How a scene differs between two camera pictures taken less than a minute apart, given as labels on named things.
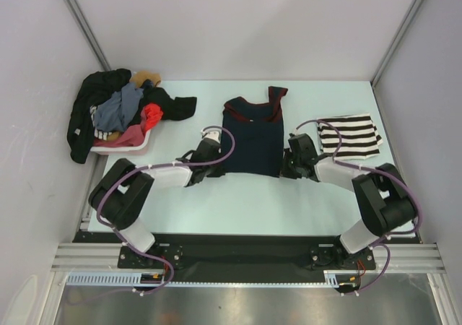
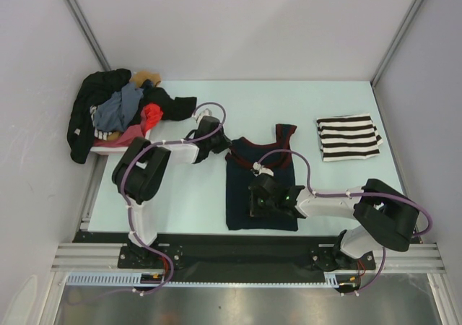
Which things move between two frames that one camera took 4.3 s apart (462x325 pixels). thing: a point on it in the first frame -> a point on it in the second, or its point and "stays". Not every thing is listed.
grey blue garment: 120,110 stays
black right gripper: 285,172 -> 254,211
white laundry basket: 125,150 stays
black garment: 97,86 stays
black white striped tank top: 360,137 stays
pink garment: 133,135 stays
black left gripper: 219,172 -> 224,142
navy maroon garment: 258,134 -> 240,162
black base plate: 245,258 stays
